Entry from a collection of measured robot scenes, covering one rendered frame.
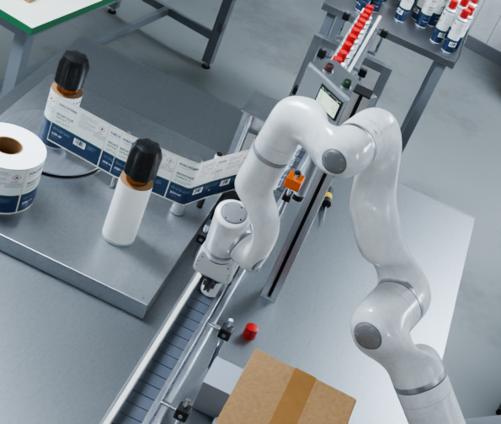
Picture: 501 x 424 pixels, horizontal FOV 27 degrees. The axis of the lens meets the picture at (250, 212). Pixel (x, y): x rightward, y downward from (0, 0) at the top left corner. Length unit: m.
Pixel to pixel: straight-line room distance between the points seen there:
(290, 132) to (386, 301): 0.41
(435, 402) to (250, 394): 0.43
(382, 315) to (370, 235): 0.17
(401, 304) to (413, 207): 1.32
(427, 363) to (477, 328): 2.36
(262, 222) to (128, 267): 0.51
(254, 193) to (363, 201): 0.27
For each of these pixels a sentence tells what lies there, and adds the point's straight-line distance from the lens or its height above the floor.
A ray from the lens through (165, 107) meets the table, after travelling 3.51.
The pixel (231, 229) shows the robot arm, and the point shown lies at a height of 1.22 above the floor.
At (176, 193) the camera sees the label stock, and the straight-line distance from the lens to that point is 2.91.
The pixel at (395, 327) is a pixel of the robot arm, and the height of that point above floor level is 1.29.
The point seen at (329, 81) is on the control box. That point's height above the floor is 1.47.
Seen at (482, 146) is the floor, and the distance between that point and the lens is 6.09.
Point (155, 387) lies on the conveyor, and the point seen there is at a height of 0.88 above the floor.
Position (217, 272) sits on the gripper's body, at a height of 1.03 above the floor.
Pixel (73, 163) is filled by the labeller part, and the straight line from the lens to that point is 3.00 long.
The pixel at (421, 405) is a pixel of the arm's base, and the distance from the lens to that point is 2.35.
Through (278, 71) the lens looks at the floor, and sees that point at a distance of 5.88.
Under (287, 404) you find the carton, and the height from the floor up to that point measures 1.12.
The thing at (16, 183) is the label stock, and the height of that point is 0.98.
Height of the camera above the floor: 2.58
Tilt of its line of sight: 34 degrees down
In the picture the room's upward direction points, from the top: 23 degrees clockwise
